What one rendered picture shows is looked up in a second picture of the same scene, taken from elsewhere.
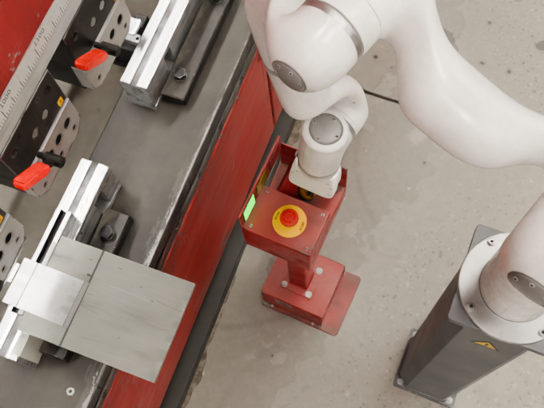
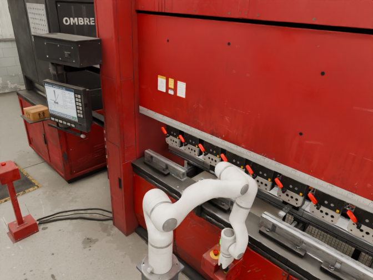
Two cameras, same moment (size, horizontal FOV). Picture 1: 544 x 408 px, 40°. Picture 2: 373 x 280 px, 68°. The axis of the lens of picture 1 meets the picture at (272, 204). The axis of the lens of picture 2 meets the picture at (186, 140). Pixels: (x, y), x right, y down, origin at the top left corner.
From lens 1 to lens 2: 1.43 m
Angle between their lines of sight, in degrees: 70
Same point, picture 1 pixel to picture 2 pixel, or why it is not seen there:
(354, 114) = (233, 247)
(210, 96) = (260, 239)
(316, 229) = (210, 260)
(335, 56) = (218, 167)
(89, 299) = not seen: hidden behind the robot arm
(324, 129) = (228, 232)
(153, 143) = (247, 222)
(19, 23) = (248, 144)
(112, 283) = not seen: hidden behind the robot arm
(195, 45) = (278, 237)
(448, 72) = (206, 181)
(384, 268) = not seen: outside the picture
